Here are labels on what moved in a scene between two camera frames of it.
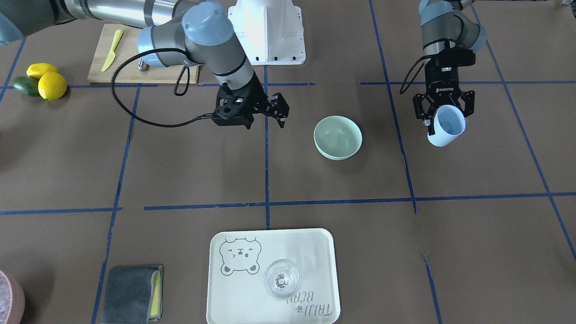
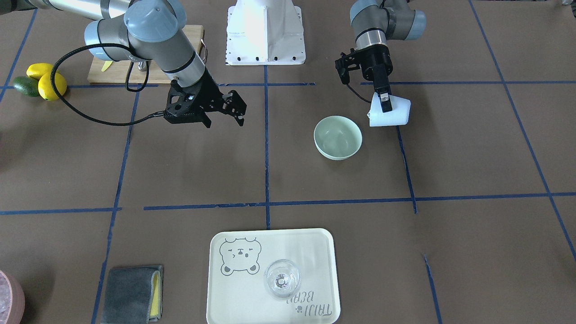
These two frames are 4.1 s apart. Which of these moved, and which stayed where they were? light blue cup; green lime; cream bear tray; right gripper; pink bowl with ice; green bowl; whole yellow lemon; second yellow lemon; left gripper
Moved: right gripper; left gripper; light blue cup
Stayed: green lime; second yellow lemon; whole yellow lemon; cream bear tray; pink bowl with ice; green bowl
